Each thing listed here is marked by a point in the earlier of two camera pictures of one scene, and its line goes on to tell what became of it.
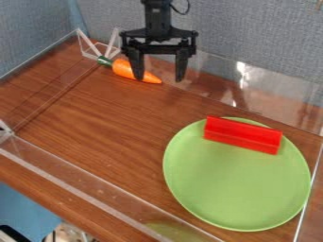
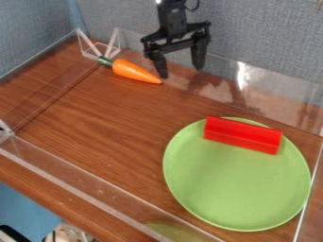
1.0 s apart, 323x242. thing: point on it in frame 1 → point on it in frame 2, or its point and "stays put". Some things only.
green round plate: (235, 187) stays put
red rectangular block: (232, 131) stays put
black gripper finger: (138, 61) → (160, 63)
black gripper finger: (182, 60) → (198, 47)
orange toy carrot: (123, 68) stays put
